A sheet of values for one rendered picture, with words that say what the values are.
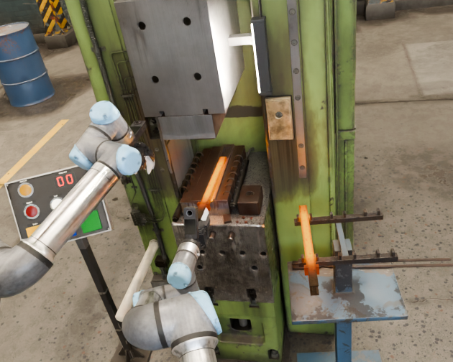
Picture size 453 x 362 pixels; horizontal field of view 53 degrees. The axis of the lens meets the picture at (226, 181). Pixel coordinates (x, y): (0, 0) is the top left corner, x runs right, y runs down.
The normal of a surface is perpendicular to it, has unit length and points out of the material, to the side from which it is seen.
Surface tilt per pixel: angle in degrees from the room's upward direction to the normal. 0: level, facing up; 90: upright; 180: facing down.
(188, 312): 22
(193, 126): 90
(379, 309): 0
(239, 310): 90
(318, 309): 0
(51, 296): 0
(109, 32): 90
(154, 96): 90
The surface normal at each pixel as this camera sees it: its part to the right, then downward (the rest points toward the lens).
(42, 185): 0.13, 0.04
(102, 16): -0.19, 0.58
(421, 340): -0.15, -0.82
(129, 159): 0.80, 0.24
